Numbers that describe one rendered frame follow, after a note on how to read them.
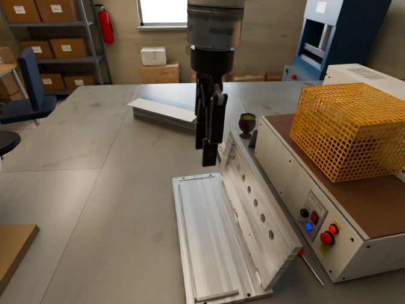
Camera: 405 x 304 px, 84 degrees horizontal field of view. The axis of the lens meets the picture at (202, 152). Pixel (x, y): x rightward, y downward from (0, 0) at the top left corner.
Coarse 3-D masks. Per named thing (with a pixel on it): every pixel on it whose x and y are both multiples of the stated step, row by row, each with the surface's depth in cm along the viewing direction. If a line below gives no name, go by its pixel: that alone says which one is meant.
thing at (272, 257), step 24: (240, 144) 71; (240, 168) 71; (240, 192) 70; (264, 192) 55; (240, 216) 66; (264, 240) 56; (288, 240) 45; (264, 264) 53; (288, 264) 47; (264, 288) 53
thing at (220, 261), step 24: (192, 192) 80; (216, 192) 80; (192, 216) 72; (216, 216) 72; (192, 240) 65; (216, 240) 65; (240, 240) 65; (192, 264) 60; (216, 264) 60; (240, 264) 60; (216, 288) 55; (240, 288) 55
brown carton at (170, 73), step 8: (168, 64) 360; (176, 64) 358; (144, 72) 348; (152, 72) 348; (160, 72) 349; (168, 72) 350; (176, 72) 350; (144, 80) 355; (152, 80) 356; (160, 80) 357; (168, 80) 357; (176, 80) 357
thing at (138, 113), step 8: (184, 104) 123; (136, 112) 126; (144, 112) 123; (152, 112) 120; (144, 120) 126; (152, 120) 123; (160, 120) 120; (168, 120) 118; (176, 120) 115; (176, 128) 118; (184, 128) 115; (192, 128) 113
